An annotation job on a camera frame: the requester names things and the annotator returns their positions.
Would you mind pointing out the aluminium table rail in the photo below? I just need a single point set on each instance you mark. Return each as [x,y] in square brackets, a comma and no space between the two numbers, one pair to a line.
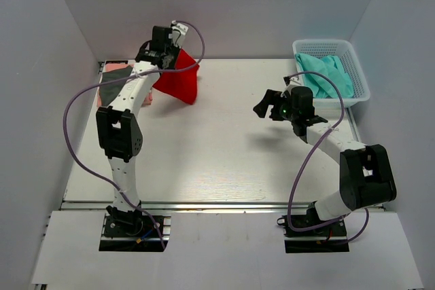
[183,206]

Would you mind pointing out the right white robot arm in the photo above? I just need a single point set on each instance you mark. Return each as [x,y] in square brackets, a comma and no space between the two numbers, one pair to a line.
[365,173]

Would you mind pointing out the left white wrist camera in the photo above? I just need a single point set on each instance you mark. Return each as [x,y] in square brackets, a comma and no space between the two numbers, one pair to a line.
[179,32]

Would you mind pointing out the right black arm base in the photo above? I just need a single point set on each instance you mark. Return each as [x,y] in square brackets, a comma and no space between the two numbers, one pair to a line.
[303,234]

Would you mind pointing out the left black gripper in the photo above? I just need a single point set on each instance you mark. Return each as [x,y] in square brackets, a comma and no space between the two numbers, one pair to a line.
[177,51]

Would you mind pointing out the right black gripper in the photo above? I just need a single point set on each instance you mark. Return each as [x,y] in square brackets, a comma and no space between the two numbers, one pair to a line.
[272,97]

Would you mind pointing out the folded grey t-shirt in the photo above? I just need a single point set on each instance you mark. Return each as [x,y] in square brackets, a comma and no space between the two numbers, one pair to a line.
[109,92]

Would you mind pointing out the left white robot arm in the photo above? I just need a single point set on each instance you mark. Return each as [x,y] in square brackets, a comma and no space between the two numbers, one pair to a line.
[118,130]

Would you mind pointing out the teal t-shirt in basket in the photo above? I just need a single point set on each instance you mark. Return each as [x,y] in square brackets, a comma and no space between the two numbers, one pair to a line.
[329,66]

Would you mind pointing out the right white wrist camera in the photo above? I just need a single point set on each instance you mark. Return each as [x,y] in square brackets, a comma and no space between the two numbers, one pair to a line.
[290,83]

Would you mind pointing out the folded pink t-shirt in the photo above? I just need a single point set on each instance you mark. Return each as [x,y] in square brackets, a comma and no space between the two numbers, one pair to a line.
[109,66]

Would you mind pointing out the red t-shirt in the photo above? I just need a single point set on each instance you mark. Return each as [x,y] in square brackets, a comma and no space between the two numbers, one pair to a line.
[182,86]

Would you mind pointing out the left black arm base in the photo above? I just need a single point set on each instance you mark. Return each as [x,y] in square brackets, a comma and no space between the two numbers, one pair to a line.
[134,232]

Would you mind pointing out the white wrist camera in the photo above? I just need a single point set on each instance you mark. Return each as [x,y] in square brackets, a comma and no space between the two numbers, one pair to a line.
[179,32]
[290,83]

